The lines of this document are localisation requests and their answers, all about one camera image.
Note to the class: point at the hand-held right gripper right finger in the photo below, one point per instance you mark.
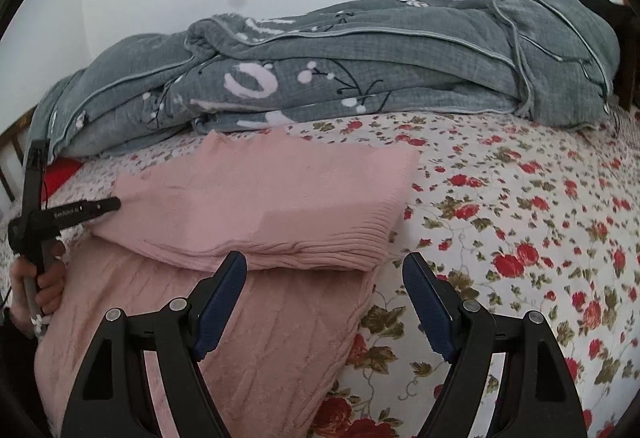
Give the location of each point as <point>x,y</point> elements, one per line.
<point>422,303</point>

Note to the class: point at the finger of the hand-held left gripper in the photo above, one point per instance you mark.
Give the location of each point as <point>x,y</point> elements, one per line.
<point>85,209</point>

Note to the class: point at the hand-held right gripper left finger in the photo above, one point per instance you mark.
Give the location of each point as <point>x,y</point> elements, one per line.
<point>222,303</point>

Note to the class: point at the pink knit sweater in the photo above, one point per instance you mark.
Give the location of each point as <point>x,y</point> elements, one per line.
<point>250,208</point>

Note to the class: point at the person's left hand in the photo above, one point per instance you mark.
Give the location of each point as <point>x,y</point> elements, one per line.
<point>50,285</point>

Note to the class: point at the red cloth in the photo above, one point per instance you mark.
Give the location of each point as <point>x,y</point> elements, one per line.
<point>60,172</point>

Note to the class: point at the red rose print bed sheet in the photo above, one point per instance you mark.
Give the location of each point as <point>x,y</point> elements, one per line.
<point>500,218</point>

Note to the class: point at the grey floral quilt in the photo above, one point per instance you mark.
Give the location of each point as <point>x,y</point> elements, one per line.
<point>400,57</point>

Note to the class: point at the dark wooden headboard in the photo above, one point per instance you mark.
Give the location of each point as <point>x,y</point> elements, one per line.
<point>629,72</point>

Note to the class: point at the wooden slatted bed frame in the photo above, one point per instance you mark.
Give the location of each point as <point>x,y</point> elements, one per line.
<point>7,157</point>

